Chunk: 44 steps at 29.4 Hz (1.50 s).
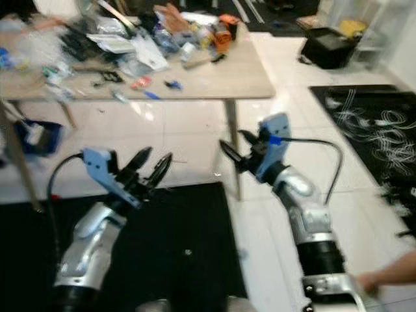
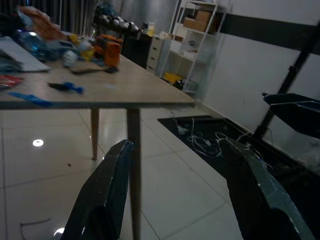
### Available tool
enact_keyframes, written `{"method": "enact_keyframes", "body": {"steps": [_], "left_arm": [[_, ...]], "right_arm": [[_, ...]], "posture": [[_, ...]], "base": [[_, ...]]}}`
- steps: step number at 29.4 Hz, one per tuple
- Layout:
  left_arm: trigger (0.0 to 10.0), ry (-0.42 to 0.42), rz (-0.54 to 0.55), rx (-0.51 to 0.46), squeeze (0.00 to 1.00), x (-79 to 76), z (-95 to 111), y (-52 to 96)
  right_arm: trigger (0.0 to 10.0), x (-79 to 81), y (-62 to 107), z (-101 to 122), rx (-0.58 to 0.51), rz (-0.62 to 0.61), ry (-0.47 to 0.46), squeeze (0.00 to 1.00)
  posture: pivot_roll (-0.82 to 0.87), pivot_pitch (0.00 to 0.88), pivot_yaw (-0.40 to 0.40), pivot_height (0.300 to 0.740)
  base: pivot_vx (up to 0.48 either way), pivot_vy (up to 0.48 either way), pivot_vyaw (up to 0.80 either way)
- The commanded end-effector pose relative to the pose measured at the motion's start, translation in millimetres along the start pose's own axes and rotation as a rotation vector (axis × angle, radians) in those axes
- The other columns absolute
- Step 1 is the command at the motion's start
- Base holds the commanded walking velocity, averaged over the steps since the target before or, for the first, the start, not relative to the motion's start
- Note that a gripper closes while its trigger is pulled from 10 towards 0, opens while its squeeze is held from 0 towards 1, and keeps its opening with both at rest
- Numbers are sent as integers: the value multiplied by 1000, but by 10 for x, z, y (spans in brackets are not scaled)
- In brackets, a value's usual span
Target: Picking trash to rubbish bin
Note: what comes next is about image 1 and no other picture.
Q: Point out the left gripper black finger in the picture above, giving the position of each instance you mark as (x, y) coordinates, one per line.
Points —
(142, 161)
(162, 172)

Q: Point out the person's bare forearm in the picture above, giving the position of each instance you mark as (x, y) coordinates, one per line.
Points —
(402, 273)

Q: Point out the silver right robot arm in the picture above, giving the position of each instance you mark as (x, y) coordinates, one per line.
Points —
(315, 227)

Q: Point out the blue plastic bin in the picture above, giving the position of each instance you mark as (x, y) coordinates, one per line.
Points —
(39, 140)

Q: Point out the person's bare hand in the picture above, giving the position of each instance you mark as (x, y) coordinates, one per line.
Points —
(372, 281)

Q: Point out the blue pen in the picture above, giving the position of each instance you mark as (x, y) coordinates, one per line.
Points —
(152, 95)

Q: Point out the light wooden table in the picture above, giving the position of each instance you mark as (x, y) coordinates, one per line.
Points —
(221, 75)

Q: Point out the small red packet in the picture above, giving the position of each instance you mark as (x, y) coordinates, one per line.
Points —
(141, 82)

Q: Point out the small blue clip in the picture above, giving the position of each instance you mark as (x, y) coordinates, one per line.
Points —
(174, 84)

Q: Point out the plain black floor mat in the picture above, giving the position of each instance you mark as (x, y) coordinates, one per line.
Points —
(182, 260)

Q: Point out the orange black power tool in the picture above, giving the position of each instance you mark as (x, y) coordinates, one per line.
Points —
(224, 34)

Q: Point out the white paper packet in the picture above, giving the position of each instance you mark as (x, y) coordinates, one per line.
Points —
(149, 52)

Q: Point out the black carry case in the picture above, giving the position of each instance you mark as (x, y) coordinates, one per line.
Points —
(328, 47)

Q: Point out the flat white sealed pouch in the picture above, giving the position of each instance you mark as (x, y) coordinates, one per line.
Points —
(112, 43)

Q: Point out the small teal packet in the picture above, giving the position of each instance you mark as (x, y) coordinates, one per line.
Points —
(56, 72)

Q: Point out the black rug white scribble pattern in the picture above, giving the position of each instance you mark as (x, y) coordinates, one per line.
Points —
(377, 130)

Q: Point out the black mat with white strips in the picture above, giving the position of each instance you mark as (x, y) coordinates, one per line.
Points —
(273, 14)

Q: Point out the yellow box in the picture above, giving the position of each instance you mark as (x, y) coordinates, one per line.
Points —
(353, 27)

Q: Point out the clear plastic bag pile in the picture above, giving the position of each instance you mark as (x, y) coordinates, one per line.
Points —
(32, 44)

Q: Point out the white shelf rack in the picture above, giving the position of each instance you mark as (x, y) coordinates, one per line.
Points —
(387, 23)

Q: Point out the light blue right wrist camera mount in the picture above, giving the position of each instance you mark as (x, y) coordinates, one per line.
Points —
(274, 143)

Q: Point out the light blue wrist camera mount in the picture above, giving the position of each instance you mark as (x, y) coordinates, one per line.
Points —
(104, 168)
(274, 143)

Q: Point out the light blue left wrist camera mount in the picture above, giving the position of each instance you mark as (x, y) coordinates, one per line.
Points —
(104, 168)

